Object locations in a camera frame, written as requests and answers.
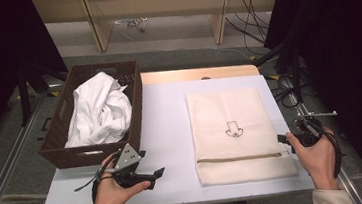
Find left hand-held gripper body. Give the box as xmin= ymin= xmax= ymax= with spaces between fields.
xmin=110 ymin=140 xmax=158 ymax=194

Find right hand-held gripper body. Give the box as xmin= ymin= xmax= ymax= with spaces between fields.
xmin=292 ymin=110 xmax=342 ymax=149

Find cream mesh laundry bag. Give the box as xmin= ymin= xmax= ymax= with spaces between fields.
xmin=185 ymin=82 xmax=300 ymax=188

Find white shirt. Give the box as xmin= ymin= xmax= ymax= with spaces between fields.
xmin=58 ymin=69 xmax=137 ymax=149

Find brown woven basket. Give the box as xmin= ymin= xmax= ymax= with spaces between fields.
xmin=29 ymin=59 xmax=151 ymax=173

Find person's right hand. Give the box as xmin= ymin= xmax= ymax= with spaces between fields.
xmin=285 ymin=126 xmax=341 ymax=194

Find person's left hand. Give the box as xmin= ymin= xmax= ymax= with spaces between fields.
xmin=88 ymin=150 xmax=154 ymax=204

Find white board table cover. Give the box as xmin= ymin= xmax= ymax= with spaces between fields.
xmin=30 ymin=68 xmax=316 ymax=204

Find black metal stand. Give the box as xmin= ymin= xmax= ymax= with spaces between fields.
xmin=13 ymin=57 xmax=73 ymax=128
xmin=252 ymin=39 xmax=306 ymax=108

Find beige wooden desk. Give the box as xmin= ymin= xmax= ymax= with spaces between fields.
xmin=31 ymin=0 xmax=286 ymax=63

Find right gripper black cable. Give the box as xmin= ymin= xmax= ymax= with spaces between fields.
xmin=316 ymin=123 xmax=346 ymax=181

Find black floor cables by stand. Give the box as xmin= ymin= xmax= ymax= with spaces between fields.
xmin=268 ymin=69 xmax=304 ymax=111

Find metal floor rail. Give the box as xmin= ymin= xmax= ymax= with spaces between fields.
xmin=283 ymin=71 xmax=362 ymax=204
xmin=0 ymin=91 xmax=57 ymax=204

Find black cables under desk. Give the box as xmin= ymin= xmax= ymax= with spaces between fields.
xmin=222 ymin=0 xmax=274 ymax=58

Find white cable bundle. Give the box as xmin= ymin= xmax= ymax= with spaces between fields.
xmin=114 ymin=16 xmax=150 ymax=36

